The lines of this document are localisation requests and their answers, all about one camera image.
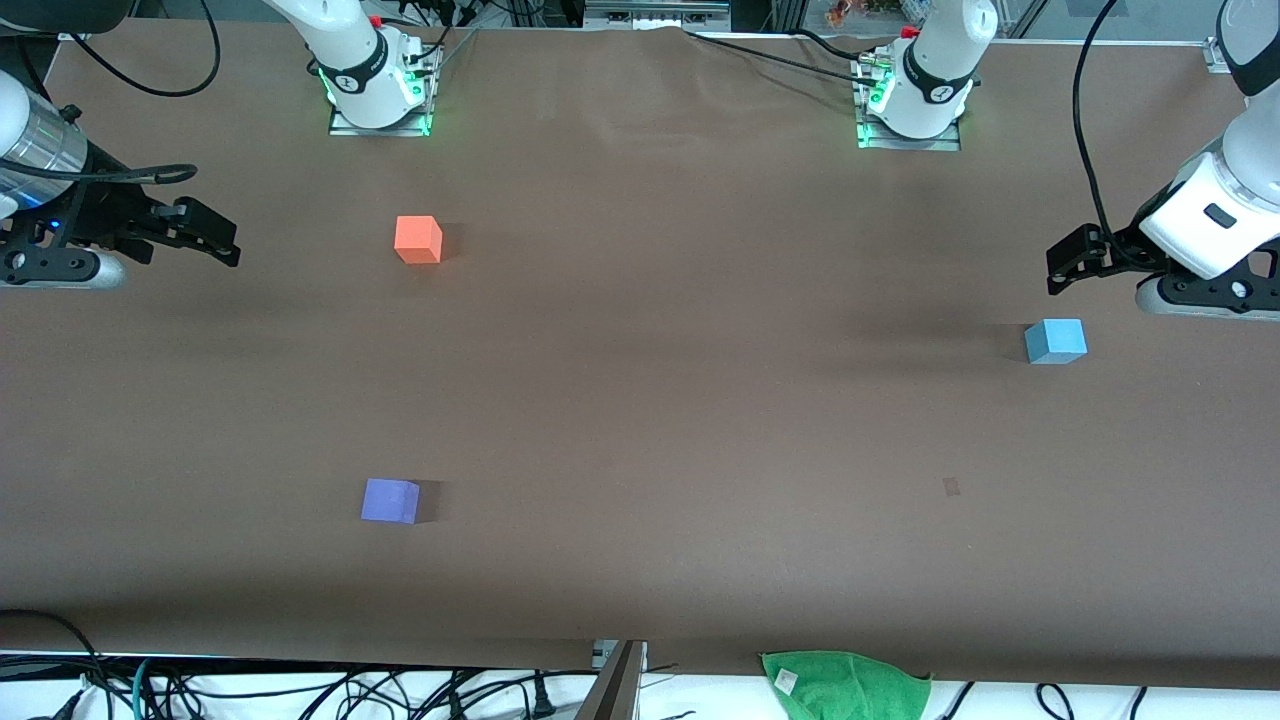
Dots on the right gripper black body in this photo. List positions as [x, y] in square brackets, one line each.
[103, 217]

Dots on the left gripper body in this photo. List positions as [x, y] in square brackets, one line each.
[1122, 250]

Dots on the light blue foam block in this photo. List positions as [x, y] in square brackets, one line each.
[1055, 342]

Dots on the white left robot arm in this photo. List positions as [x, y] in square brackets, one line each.
[940, 60]

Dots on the orange foam block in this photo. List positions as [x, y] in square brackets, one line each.
[418, 240]

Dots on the purple foam block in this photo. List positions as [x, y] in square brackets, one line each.
[388, 500]

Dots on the colourful background object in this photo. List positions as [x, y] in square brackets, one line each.
[845, 12]

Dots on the brown table cover sheet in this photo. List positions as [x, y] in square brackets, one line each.
[640, 400]

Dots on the green cloth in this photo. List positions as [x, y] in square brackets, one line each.
[850, 690]

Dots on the black power plug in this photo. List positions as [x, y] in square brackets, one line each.
[543, 697]

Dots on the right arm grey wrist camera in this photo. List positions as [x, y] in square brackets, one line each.
[90, 272]

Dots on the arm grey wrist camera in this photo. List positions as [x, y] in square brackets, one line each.
[1150, 297]
[90, 272]

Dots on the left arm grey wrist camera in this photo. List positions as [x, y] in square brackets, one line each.
[1150, 297]

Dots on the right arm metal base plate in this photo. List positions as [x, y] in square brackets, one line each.
[350, 130]

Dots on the metal corner bracket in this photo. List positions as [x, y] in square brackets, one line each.
[1217, 55]

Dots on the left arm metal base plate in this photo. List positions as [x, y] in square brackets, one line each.
[915, 143]

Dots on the aluminium frame rail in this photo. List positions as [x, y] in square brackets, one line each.
[655, 12]

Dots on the grey metal post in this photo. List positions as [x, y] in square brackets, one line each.
[615, 690]

